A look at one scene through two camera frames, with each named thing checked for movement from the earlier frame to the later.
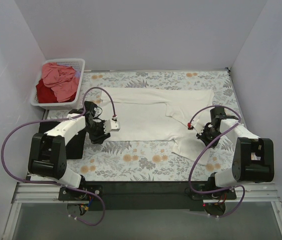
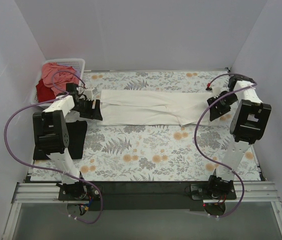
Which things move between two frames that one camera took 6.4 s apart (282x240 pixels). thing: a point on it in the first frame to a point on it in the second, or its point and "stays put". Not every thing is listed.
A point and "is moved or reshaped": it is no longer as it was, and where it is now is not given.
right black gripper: [204, 136] to [220, 105]
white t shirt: [156, 114] is moved or reshaped
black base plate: [147, 196] stays put
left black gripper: [100, 135] to [88, 107]
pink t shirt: [62, 79] stays put
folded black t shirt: [74, 148] stays put
